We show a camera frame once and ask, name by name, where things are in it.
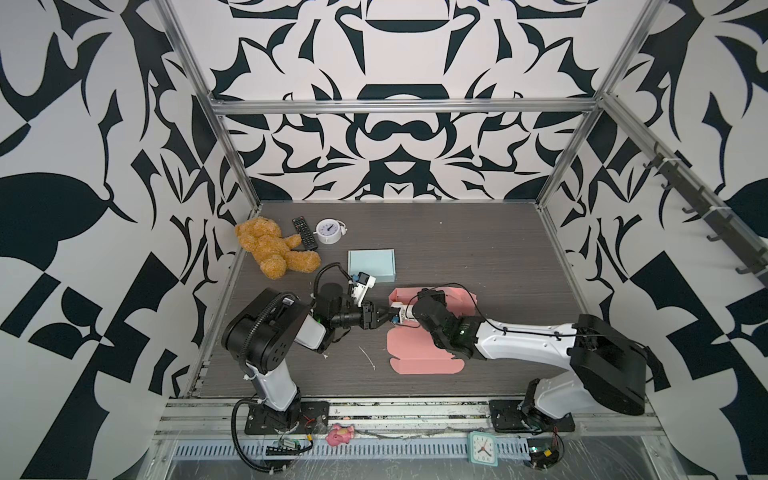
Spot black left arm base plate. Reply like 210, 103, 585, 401
244, 400, 330, 435

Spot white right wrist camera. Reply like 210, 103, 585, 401
391, 302, 418, 328

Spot pink small toy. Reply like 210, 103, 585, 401
326, 424, 355, 447

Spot brown teddy bear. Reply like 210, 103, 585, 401
234, 217, 322, 280

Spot light blue paper box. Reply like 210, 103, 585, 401
347, 249, 396, 283

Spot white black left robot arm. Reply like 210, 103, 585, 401
221, 262, 402, 475

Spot pink paper boxes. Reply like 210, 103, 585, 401
387, 287, 465, 375

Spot white round alarm clock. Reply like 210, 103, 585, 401
315, 218, 347, 245

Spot black wall hook rail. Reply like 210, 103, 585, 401
644, 141, 767, 288

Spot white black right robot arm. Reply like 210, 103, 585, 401
408, 288, 649, 431

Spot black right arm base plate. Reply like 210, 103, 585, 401
488, 399, 576, 435

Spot green square clock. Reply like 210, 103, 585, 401
467, 431, 498, 467

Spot small electronics board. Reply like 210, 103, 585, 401
525, 435, 564, 470

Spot white slotted cable duct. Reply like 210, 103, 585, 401
173, 437, 529, 461

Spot black remote control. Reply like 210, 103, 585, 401
292, 216, 318, 251

